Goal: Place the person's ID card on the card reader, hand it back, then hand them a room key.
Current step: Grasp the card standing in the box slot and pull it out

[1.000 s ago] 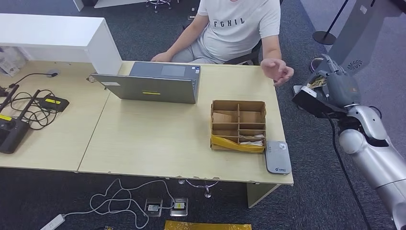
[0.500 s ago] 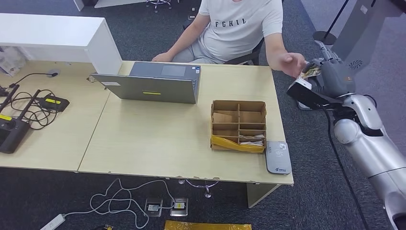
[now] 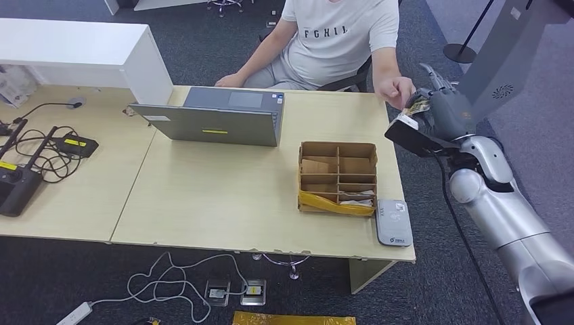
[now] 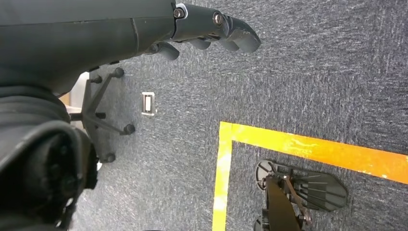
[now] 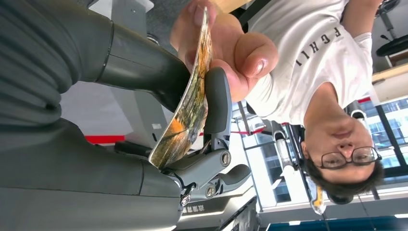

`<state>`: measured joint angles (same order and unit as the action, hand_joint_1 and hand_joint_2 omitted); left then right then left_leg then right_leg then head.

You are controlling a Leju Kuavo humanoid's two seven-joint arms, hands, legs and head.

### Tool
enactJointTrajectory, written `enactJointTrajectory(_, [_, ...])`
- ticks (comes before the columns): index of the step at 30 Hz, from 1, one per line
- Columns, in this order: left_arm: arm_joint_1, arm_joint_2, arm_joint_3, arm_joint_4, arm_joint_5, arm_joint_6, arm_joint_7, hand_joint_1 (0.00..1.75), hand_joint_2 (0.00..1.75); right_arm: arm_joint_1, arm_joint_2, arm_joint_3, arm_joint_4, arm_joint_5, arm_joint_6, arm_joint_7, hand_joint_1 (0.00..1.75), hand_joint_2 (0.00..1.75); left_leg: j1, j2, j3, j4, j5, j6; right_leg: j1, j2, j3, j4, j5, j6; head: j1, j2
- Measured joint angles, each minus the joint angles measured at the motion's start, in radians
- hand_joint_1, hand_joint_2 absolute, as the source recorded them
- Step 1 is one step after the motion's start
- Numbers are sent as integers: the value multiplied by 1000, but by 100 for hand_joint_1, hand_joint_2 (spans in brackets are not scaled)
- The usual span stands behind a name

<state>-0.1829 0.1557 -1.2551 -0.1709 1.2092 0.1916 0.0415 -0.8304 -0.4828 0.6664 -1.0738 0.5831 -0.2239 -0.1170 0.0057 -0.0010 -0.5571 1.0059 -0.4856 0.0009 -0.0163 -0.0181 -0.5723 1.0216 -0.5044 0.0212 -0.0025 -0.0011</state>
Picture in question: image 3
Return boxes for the person's right hand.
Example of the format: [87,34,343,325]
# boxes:
[215,72,246,89]

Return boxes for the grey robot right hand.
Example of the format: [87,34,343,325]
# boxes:
[410,62,477,142]

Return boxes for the person's left hand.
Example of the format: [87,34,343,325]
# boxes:
[376,76,416,111]

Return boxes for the gold patterned ID card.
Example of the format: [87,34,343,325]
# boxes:
[403,96,431,118]

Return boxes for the black chair of person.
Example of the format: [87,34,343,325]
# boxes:
[319,56,373,93]

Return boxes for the person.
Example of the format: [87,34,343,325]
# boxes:
[215,0,416,111]

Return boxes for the grey card reader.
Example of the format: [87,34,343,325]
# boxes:
[375,199,414,248]

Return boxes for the grey laptop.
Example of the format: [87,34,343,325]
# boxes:
[127,87,286,148]

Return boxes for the grey kiosk stand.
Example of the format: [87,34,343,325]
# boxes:
[457,0,573,123]

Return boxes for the chrome office chair base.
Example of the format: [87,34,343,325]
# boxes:
[206,0,255,20]

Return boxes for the cardboard divider box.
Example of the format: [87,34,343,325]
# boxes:
[297,142,378,218]

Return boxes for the black adapter with yellow label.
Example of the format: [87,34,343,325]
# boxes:
[51,133,100,159]

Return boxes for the white counter shelf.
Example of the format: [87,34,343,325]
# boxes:
[0,18,175,107]

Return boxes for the light wood desk leg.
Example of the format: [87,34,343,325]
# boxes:
[349,258,397,296]

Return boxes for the metal floor socket box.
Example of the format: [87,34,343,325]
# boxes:
[204,280,231,307]
[240,280,267,307]

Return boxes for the papers in clear bag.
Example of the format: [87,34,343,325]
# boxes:
[0,64,45,110]

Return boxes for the black router with antennas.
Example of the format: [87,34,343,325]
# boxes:
[0,118,59,218]

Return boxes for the yellow floor tape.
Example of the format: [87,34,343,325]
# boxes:
[232,311,357,325]

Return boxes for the white power strip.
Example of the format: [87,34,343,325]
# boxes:
[57,303,93,325]

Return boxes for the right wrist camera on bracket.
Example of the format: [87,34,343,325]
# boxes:
[384,112,460,158]

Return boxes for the black stanchion post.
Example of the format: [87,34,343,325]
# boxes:
[443,0,495,64]

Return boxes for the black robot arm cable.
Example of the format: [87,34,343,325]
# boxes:
[428,150,508,325]

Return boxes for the thin black cable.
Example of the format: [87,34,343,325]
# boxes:
[13,102,84,126]

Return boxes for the tangled black cable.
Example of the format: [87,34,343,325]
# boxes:
[13,126,88,184]

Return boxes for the white power cable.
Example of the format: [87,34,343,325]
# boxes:
[88,252,250,325]

